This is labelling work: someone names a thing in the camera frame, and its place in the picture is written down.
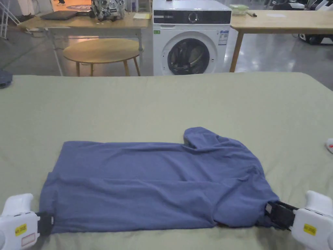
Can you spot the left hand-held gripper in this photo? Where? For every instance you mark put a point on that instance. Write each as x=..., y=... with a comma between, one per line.
x=18, y=224

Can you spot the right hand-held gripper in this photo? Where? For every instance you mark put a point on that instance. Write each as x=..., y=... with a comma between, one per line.
x=314, y=226

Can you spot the blue shirt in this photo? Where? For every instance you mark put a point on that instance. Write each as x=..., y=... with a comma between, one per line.
x=145, y=179

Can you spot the white and red object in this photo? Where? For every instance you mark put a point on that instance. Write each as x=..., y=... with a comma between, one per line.
x=330, y=145

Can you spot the dark blue cloth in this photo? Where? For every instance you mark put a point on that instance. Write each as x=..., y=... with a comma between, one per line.
x=4, y=79

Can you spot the bed with pale green sheet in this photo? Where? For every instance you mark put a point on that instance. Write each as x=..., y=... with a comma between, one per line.
x=166, y=104

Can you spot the white washing machine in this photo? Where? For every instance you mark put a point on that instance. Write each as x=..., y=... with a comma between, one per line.
x=191, y=41

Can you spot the white metal stairs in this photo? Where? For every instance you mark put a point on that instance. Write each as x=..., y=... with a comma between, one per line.
x=6, y=18

